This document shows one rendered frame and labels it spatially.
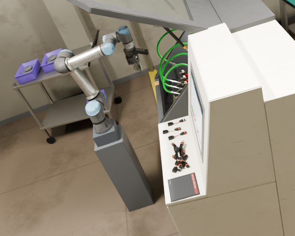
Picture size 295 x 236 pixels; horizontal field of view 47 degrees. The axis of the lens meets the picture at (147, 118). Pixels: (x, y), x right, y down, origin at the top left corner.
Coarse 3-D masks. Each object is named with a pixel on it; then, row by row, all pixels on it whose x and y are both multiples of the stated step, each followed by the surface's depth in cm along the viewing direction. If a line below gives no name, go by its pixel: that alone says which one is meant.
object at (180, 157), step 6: (174, 144) 209; (180, 144) 207; (174, 150) 205; (180, 150) 205; (174, 156) 204; (180, 156) 199; (186, 156) 201; (180, 162) 196; (186, 162) 197; (174, 168) 196; (180, 168) 195
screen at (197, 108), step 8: (192, 72) 187; (192, 80) 189; (192, 88) 192; (192, 96) 195; (200, 96) 164; (192, 104) 199; (200, 104) 165; (192, 112) 202; (200, 112) 167; (200, 120) 170; (200, 128) 172; (200, 136) 175; (200, 144) 177; (200, 152) 181
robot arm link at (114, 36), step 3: (111, 33) 234; (114, 33) 232; (105, 36) 234; (108, 36) 232; (111, 36) 231; (114, 36) 232; (117, 36) 231; (105, 39) 233; (114, 39) 230; (117, 39) 232; (117, 42) 234
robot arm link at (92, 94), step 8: (64, 56) 240; (72, 56) 247; (72, 72) 250; (80, 72) 253; (80, 80) 254; (88, 88) 259; (88, 96) 263; (96, 96) 262; (104, 96) 271; (104, 104) 268
